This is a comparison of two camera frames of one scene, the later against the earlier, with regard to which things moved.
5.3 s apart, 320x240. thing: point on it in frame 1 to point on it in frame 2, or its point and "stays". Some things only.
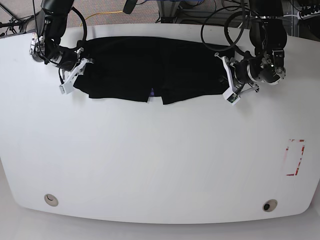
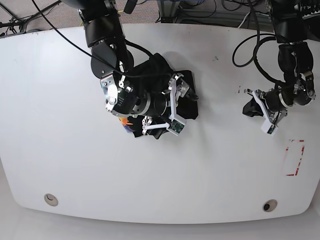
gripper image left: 71,61 to 158,108
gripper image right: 268,67 to 273,104
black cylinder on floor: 129,6 stays
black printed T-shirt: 132,68 to 155,73
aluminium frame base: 169,10 stays
